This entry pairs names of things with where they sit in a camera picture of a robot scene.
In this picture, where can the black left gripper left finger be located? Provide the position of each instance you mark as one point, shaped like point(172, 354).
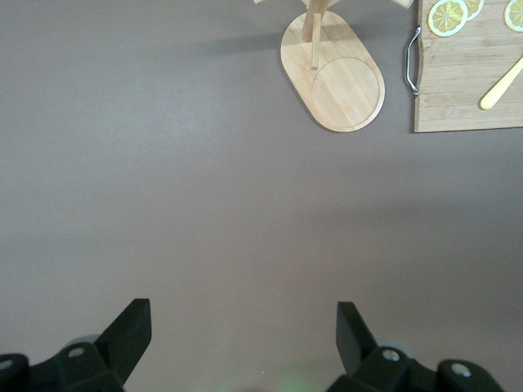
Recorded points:
point(122, 339)

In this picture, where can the wooden cutting board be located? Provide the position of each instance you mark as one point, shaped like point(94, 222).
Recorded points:
point(457, 81)

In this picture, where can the yellow plastic fork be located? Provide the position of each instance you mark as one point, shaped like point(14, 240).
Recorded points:
point(496, 92)

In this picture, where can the wooden mug tree rack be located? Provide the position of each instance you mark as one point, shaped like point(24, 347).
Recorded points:
point(347, 98)

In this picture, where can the brown table cover mat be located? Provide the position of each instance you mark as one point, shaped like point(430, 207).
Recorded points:
point(204, 183)

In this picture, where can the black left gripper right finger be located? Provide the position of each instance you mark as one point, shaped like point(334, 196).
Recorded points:
point(353, 339)

